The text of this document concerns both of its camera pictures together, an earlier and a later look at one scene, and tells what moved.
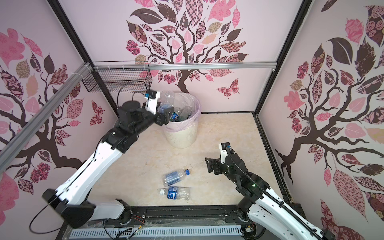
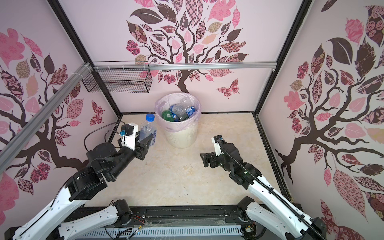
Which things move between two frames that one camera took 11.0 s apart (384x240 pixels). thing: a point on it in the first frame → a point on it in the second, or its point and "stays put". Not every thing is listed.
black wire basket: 120,76 stays put
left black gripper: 167,115 → 143,149
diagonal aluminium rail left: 34,123 stays put
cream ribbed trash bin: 182,139 stays put
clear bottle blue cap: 173,178 → 148,128
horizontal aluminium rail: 184,66 stays put
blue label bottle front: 174,193 → 189,112
